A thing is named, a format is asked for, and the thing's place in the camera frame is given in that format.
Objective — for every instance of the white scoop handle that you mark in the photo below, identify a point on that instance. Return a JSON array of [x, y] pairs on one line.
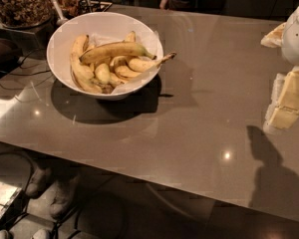
[[61, 18]]

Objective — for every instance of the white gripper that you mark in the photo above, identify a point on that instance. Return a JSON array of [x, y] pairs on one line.
[[297, 37]]

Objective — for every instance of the dark round device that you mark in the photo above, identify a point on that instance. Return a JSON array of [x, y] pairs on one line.
[[10, 54]]

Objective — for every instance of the metal box on floor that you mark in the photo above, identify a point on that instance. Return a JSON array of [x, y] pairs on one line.
[[10, 202]]

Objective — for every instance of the small middle yellow banana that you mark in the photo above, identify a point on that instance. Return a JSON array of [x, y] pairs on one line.
[[102, 73]]

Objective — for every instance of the back yellow banana tip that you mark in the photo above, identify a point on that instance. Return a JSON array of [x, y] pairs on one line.
[[130, 37]]

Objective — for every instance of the white shoe tip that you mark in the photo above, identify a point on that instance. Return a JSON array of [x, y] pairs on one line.
[[4, 234], [41, 234]]

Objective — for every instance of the glass jar of nuts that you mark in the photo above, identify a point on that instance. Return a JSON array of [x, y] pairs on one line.
[[20, 14]]

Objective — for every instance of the dark snack tray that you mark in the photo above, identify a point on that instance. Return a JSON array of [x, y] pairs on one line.
[[73, 8]]

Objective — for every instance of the left curved yellow banana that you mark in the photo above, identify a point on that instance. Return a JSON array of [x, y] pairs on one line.
[[82, 73]]

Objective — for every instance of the long yellow banana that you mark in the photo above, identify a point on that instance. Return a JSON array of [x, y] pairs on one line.
[[115, 49]]

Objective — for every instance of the lower middle yellow banana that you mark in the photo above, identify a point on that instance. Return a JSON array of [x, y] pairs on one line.
[[125, 72]]

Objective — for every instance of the right banana with stem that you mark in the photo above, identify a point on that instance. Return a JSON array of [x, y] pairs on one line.
[[140, 65]]

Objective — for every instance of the grey shoe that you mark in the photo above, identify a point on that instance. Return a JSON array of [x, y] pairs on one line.
[[65, 195], [39, 182]]

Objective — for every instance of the white ceramic bowl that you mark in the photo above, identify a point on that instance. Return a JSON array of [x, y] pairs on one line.
[[102, 23]]

